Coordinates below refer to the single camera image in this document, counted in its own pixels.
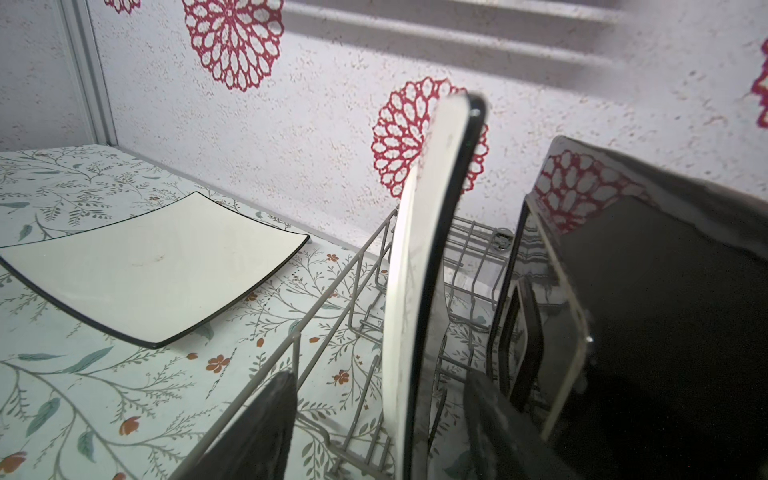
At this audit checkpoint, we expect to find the floral table mat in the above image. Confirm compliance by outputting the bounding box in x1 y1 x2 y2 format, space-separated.
0 143 499 480

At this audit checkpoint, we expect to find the grey wire dish rack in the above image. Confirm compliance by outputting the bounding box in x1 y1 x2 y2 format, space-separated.
173 212 514 479

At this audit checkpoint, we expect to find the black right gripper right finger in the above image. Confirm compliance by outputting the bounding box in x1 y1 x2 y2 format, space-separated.
463 370 579 479

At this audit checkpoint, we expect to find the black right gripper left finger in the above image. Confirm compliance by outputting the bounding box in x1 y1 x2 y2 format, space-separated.
181 371 297 479

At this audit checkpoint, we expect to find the white square plate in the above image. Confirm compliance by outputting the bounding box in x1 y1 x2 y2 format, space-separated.
381 92 487 479
1 192 310 349

